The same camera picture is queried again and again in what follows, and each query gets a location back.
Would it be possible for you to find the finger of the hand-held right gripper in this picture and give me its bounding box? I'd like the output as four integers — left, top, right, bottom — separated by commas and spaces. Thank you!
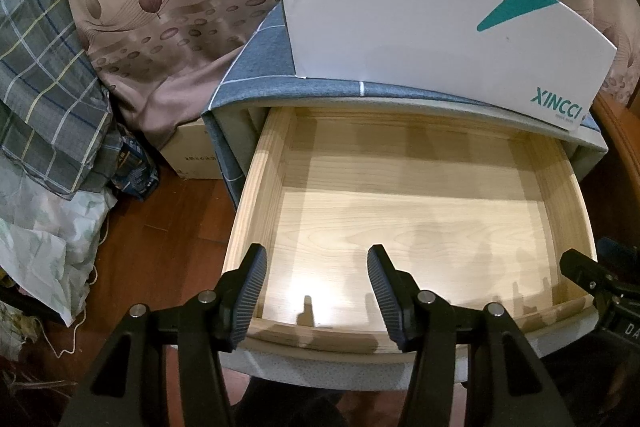
559, 248, 640, 304

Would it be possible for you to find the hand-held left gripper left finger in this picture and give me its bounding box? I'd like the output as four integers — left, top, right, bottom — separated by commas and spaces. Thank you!
70, 243, 269, 427

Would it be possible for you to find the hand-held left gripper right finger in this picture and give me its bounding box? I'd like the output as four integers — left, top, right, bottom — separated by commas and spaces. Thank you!
366, 244, 576, 427

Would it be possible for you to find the wooden drawer with grey front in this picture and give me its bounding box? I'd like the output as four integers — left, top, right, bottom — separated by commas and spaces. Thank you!
220, 106, 602, 394

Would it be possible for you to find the white cardboard box teal print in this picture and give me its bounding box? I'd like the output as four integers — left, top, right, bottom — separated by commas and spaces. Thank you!
275, 0, 620, 144

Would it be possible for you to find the orange wooden furniture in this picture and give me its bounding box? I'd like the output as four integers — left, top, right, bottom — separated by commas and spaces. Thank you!
592, 91, 640, 248

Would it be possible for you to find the plain cardboard box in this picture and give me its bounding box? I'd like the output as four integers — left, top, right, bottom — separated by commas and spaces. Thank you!
160, 117, 236, 181

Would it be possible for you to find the blue packet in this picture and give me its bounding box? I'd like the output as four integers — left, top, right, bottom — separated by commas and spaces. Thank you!
112, 134, 162, 201

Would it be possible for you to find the white floral cloth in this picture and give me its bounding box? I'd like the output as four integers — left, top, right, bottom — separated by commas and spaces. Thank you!
0, 162, 119, 329

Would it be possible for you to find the yellow patterned cloth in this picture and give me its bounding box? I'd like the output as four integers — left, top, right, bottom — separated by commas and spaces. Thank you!
0, 302, 42, 359

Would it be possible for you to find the beige leaf print curtain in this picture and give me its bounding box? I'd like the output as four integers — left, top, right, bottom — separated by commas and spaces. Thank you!
50, 0, 640, 158

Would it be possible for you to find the grey plaid cloth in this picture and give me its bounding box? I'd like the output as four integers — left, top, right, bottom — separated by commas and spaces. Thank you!
0, 0, 124, 198

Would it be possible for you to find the white string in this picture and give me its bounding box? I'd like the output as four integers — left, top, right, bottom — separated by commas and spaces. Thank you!
40, 207, 112, 359

